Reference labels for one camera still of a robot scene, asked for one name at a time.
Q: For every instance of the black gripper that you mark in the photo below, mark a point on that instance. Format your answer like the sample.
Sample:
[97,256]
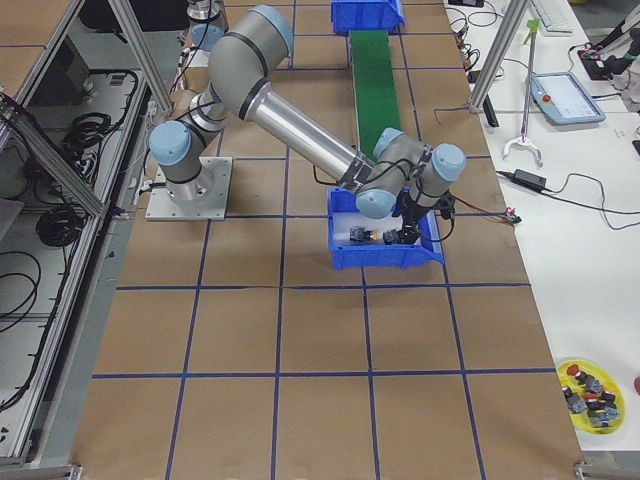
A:
[411,215]

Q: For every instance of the red mushroom push button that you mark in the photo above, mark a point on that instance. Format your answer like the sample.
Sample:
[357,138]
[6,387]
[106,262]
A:
[391,237]

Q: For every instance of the yellow mushroom push button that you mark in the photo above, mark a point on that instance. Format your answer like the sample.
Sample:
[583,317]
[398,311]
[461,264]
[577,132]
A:
[360,235]

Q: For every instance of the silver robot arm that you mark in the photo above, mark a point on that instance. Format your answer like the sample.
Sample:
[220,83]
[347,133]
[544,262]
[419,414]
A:
[405,179]
[208,22]

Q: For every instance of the white foam pad right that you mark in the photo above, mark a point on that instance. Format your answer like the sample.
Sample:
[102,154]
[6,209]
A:
[342,222]

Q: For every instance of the right blue plastic bin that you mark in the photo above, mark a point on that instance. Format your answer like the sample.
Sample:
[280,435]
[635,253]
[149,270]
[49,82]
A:
[397,255]

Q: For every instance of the blue plastic bin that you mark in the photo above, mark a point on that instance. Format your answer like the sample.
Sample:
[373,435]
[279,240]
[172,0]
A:
[355,15]
[397,255]

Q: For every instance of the green conveyor belt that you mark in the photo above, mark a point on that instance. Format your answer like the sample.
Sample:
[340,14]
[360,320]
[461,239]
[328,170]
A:
[374,87]

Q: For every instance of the black handheld device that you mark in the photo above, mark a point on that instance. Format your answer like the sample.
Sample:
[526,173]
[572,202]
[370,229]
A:
[490,113]

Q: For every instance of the black power adapter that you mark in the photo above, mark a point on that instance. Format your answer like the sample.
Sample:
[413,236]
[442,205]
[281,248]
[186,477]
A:
[529,180]

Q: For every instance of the blue teach pendant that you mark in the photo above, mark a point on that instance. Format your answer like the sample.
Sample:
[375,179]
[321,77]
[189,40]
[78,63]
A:
[563,100]

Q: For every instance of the left blue plastic bin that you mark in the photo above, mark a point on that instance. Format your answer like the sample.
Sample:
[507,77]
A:
[355,15]

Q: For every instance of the grabber reacher tool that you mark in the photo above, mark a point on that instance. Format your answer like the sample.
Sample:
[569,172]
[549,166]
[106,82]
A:
[523,141]

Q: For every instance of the white keyboard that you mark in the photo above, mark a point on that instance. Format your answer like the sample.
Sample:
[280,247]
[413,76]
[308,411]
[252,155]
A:
[553,17]

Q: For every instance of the yellow plate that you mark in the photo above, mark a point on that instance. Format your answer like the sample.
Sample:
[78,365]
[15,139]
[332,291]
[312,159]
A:
[593,399]

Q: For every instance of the aluminium frame post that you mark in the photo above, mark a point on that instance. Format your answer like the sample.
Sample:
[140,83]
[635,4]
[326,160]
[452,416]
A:
[499,47]

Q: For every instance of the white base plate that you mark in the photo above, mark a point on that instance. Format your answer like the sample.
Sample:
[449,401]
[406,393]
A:
[200,55]
[204,198]

